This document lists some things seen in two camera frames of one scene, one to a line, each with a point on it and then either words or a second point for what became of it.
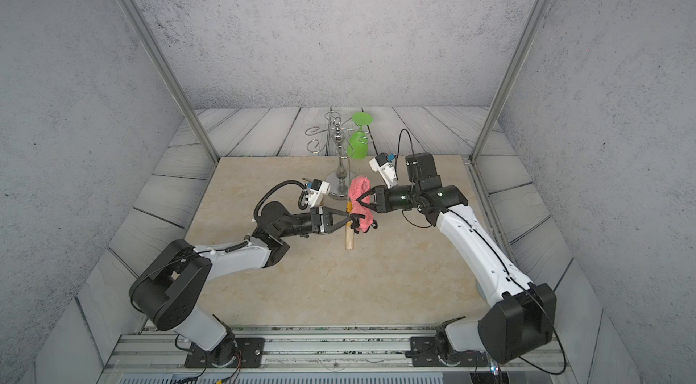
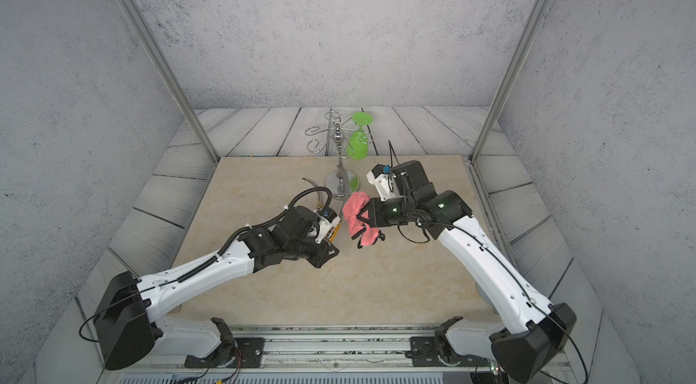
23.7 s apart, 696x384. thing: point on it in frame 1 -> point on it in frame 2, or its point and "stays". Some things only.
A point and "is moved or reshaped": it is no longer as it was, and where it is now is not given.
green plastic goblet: (358, 142) stays
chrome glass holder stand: (339, 183) stays
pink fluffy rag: (359, 186) is moved or reshaped
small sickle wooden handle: (349, 240) -> (334, 233)
